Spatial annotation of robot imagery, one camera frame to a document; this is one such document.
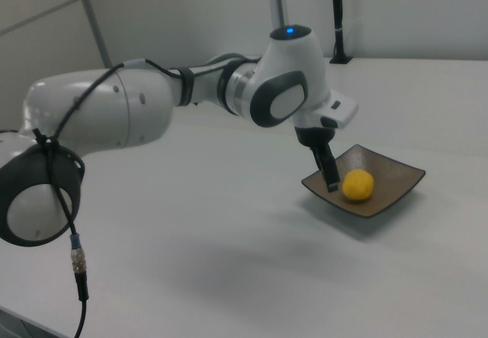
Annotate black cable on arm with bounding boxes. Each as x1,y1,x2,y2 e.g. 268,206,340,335
31,57,199,338

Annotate black pole with base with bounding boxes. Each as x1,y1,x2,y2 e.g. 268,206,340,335
328,0,354,66

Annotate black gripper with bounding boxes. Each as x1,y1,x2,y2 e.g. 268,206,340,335
294,124,342,195

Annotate brown square ceramic plate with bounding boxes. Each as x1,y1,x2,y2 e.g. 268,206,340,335
300,143,427,220

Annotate yellow lemon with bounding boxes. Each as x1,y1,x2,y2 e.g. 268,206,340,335
341,168,376,204

